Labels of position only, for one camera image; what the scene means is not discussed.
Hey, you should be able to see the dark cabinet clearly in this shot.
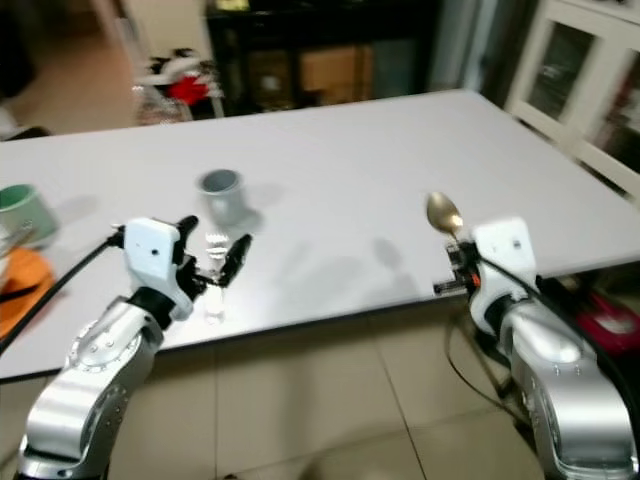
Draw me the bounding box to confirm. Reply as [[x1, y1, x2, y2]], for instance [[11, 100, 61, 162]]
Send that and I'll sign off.
[[205, 0, 447, 114]]

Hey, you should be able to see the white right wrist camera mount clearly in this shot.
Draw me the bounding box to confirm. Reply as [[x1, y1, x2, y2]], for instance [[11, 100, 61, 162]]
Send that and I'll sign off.
[[471, 217, 538, 337]]

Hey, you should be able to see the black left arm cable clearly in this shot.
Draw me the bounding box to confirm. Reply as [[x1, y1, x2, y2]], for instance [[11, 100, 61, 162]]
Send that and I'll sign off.
[[0, 233, 129, 353]]

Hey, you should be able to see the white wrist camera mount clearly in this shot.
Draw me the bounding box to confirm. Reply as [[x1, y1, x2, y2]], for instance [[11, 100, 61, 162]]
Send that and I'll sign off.
[[124, 217, 190, 303], [471, 217, 538, 337]]

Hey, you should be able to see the gold spoon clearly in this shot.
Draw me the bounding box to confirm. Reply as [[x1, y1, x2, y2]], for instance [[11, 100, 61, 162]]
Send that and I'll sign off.
[[425, 190, 472, 247]]

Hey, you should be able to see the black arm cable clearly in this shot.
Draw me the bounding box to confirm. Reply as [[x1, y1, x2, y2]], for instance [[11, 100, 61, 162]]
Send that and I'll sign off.
[[0, 233, 129, 353], [478, 258, 640, 406]]

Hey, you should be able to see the brown cardboard box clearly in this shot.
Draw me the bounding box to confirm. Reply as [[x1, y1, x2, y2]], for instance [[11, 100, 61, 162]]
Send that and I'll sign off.
[[298, 44, 373, 103]]

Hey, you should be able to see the pink red bag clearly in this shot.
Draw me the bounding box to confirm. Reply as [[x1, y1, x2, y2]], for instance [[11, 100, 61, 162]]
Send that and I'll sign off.
[[588, 290, 640, 353]]

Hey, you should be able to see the orange plate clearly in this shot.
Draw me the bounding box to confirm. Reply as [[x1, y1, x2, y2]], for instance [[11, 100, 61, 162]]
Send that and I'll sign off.
[[0, 247, 55, 339]]

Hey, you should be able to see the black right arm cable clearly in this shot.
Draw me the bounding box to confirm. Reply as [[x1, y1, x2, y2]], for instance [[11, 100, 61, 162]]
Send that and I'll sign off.
[[478, 258, 640, 406]]

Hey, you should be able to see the red and white toy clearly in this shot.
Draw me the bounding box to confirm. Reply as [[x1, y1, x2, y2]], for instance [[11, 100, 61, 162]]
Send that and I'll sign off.
[[138, 48, 227, 123]]

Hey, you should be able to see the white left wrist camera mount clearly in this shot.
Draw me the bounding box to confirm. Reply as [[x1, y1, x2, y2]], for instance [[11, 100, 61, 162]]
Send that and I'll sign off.
[[124, 217, 190, 303]]

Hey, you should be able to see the green cup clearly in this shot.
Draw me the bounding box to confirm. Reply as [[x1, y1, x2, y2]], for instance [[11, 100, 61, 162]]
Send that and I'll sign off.
[[0, 184, 61, 249]]

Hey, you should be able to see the white glass door cabinet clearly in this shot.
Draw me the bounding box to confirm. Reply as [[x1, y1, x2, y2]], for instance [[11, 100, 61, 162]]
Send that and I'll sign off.
[[504, 0, 640, 199]]

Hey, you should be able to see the grey cup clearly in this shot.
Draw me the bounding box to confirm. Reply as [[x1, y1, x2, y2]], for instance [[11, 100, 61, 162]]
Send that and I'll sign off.
[[198, 169, 247, 227]]

